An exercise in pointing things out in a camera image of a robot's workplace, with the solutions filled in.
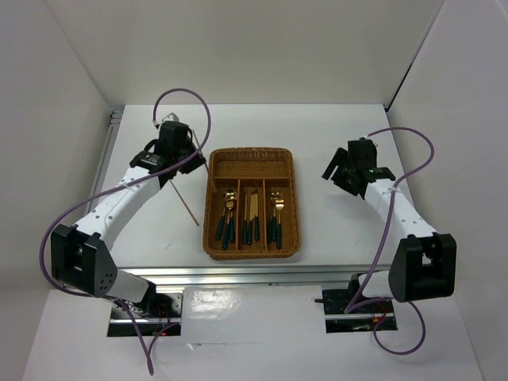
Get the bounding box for copper chopstick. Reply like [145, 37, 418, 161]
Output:
[169, 180, 199, 226]
[191, 129, 217, 193]

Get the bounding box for gold knife green handle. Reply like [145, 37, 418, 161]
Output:
[248, 194, 256, 245]
[242, 192, 251, 245]
[252, 193, 260, 241]

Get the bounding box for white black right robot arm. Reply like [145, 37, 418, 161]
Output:
[322, 139, 457, 312]

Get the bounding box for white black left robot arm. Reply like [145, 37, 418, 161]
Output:
[51, 121, 206, 317]

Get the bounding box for brown wicker cutlery tray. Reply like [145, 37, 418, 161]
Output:
[202, 148, 301, 260]

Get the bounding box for aluminium frame rail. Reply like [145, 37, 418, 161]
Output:
[63, 106, 441, 289]

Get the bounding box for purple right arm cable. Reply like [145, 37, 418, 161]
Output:
[344, 126, 436, 355]

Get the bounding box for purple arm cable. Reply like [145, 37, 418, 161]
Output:
[344, 126, 436, 355]
[38, 87, 212, 376]

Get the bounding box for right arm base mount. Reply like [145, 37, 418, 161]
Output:
[314, 289, 398, 333]

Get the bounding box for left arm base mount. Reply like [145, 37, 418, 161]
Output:
[107, 289, 183, 337]

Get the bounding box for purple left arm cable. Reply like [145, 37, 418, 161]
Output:
[38, 87, 212, 376]

